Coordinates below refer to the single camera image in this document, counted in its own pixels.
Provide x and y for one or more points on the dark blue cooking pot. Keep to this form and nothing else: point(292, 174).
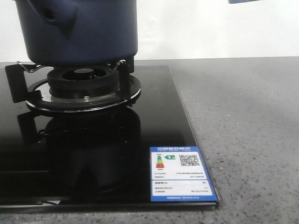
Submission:
point(64, 33)

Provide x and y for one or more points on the light blue ribbed cup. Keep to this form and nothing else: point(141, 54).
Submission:
point(239, 1)

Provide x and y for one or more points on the black glass gas stove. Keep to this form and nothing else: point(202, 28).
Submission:
point(97, 160)

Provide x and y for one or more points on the blue energy label sticker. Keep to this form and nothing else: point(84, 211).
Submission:
point(179, 174)

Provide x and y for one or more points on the black right burner head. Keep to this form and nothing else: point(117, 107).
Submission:
point(75, 82)

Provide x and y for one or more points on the black right pan support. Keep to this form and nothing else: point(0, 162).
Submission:
point(38, 96)

